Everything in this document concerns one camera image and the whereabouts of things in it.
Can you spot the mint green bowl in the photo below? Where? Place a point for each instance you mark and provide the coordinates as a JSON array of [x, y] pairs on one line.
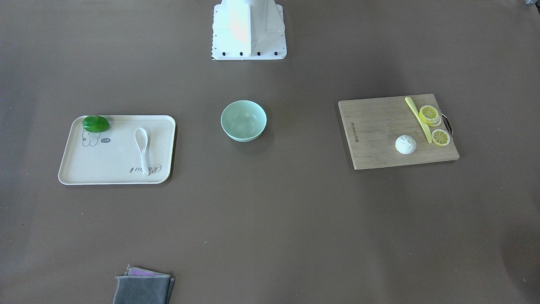
[[243, 120]]

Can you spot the white ceramic spoon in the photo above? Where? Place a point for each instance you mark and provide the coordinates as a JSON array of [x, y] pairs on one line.
[[142, 141]]

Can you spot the bamboo cutting board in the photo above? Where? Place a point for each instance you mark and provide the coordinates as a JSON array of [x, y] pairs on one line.
[[373, 125]]

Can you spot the yellow plastic knife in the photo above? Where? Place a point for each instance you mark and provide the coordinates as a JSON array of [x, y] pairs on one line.
[[422, 123]]

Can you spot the cream rabbit serving tray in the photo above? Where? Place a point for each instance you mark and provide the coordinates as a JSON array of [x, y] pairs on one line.
[[113, 156]]

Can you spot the upper lemon slice stack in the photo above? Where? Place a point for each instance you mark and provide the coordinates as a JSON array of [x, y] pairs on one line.
[[430, 115]]

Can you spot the lower lemon slice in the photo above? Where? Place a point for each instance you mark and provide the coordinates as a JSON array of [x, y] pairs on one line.
[[441, 137]]

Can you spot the green bell pepper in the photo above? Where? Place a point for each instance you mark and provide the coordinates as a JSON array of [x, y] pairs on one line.
[[95, 124]]

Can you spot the purple folded cloth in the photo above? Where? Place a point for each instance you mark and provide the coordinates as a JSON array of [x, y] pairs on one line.
[[140, 272]]

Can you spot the grey folded cloth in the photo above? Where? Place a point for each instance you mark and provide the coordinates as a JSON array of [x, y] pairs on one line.
[[143, 289]]

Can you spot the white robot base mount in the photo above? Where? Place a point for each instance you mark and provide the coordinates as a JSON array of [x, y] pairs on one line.
[[248, 30]]

